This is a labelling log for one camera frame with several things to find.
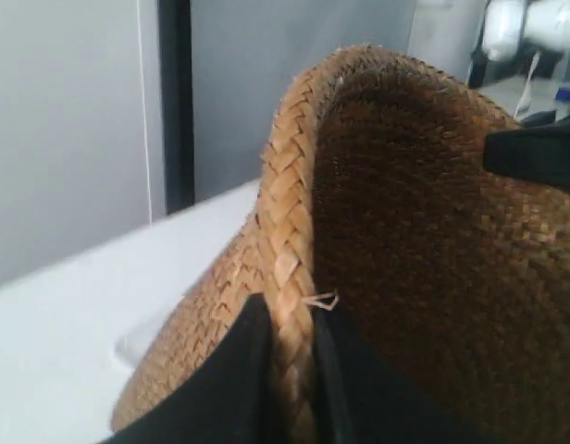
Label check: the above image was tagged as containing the dark vertical wall post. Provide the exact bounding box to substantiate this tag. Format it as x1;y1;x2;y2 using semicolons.
157;0;195;214

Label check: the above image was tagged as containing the brown woven straw basket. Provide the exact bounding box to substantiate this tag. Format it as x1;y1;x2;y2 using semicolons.
111;45;570;443

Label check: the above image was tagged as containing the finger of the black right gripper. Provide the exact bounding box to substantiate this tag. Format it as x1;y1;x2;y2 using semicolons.
482;115;570;194

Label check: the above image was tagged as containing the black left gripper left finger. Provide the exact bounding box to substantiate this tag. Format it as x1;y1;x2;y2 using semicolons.
105;293;284;444

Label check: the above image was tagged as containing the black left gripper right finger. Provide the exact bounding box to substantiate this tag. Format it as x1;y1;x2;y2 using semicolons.
314;308;498;444

